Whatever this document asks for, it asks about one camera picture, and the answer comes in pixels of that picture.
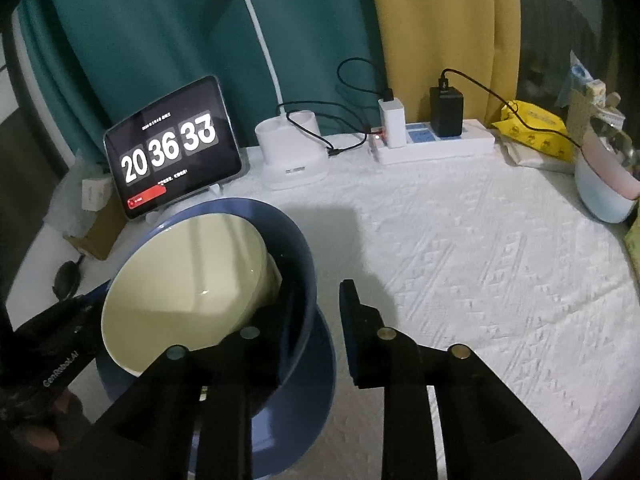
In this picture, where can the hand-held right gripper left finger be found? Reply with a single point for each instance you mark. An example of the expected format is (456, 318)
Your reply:
(235, 360)

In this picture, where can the white power strip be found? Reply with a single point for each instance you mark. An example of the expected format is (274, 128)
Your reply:
(450, 147)

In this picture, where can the teal curtain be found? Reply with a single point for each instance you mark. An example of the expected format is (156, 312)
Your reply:
(125, 35)

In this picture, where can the white charger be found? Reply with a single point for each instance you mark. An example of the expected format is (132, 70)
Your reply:
(391, 122)

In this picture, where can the person's left hand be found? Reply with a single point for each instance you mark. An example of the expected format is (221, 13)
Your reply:
(50, 435)

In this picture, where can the black charger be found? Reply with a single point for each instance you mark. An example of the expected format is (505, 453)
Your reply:
(446, 112)

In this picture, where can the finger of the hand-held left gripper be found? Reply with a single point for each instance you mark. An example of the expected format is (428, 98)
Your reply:
(97, 294)

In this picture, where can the pale blue steel bowl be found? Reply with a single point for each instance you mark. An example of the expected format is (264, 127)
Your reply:
(600, 200)

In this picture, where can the blue white packet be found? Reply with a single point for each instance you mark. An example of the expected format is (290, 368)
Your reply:
(580, 70)

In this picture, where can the black round object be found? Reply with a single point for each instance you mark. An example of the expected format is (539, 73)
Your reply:
(67, 282)

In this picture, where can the light blue plate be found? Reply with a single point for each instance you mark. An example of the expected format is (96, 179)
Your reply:
(310, 400)

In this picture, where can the small white box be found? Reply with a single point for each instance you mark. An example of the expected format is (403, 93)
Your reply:
(96, 194)

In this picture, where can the large blue bowl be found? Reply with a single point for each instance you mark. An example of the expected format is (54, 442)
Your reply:
(306, 310)

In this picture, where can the yellow curtain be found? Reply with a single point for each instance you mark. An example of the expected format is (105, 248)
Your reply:
(435, 25)

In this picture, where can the yellow tissue box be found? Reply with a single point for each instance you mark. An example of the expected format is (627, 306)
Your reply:
(634, 240)

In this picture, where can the cardboard box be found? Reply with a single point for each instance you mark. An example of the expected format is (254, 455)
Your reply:
(100, 232)

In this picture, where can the white tissue pack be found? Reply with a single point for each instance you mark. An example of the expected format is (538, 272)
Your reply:
(520, 157)

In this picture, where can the white textured tablecloth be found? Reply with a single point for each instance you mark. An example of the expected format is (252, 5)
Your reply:
(475, 260)

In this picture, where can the white perforated basket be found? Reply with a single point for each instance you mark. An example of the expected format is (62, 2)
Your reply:
(580, 110)

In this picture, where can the yellow white packet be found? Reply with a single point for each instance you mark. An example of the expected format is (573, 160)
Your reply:
(596, 92)

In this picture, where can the cream bowl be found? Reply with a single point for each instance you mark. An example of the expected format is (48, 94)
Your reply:
(190, 280)

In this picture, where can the tablet with clock display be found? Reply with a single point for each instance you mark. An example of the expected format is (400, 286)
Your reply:
(170, 150)

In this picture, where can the clear plastic bag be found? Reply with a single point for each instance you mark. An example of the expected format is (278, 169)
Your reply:
(65, 195)

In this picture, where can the white desk lamp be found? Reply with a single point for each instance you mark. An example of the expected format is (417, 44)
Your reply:
(292, 155)

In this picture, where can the yellow wet wipes pack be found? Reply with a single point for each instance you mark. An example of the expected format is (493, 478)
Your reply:
(535, 125)

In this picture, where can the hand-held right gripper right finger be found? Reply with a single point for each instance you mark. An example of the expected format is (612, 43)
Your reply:
(350, 340)

